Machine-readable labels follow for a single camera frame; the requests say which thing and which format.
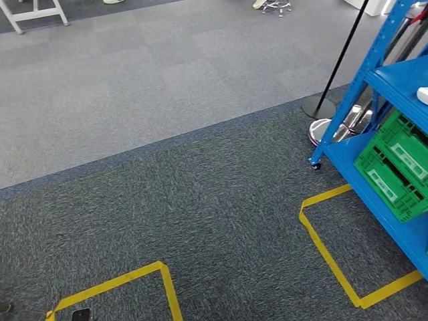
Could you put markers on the blue metal shelf rack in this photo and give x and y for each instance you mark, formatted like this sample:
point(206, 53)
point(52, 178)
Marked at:
point(398, 84)

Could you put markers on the white curved plastic part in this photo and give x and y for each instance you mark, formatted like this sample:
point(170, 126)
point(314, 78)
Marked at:
point(423, 95)

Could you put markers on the chrome stanchion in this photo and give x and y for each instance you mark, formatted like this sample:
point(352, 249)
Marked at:
point(318, 130)
point(358, 115)

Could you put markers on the yellow floor tape square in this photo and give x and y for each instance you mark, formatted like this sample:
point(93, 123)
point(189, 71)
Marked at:
point(167, 288)
point(327, 257)

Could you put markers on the black pole stanchion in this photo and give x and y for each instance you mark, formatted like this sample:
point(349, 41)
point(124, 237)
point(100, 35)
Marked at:
point(318, 107)

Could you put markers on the person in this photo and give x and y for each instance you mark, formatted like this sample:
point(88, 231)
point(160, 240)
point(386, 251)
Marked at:
point(259, 3)

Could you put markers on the chrome chair base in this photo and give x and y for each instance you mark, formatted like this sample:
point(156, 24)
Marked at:
point(277, 6)

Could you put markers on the green plastic crate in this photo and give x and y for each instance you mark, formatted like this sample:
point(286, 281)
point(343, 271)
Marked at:
point(391, 173)

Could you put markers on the white lit display block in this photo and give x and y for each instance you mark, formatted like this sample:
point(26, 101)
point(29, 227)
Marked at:
point(371, 6)

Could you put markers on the white table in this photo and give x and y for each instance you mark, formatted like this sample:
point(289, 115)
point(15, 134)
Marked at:
point(36, 15)

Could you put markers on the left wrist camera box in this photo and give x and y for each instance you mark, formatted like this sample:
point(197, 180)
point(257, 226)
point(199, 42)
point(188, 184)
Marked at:
point(81, 315)

